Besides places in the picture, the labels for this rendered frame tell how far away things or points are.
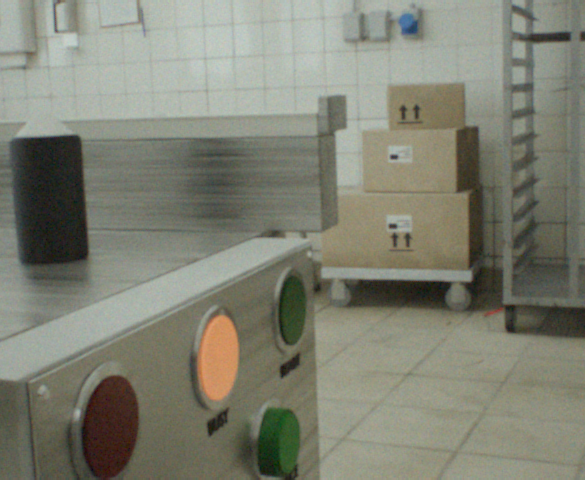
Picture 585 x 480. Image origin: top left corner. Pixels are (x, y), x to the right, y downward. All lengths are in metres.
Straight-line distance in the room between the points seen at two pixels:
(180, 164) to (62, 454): 0.26
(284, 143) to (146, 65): 4.42
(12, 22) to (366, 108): 1.87
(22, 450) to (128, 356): 0.06
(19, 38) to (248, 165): 4.71
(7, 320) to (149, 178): 0.20
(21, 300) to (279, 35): 4.24
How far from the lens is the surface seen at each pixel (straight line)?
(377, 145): 4.02
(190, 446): 0.37
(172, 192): 0.53
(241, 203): 0.51
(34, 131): 0.45
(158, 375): 0.34
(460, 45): 4.32
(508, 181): 3.51
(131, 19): 4.94
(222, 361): 0.38
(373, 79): 4.42
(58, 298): 0.37
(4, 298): 0.38
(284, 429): 0.43
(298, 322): 0.46
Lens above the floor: 0.91
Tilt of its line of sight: 9 degrees down
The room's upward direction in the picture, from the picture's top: 2 degrees counter-clockwise
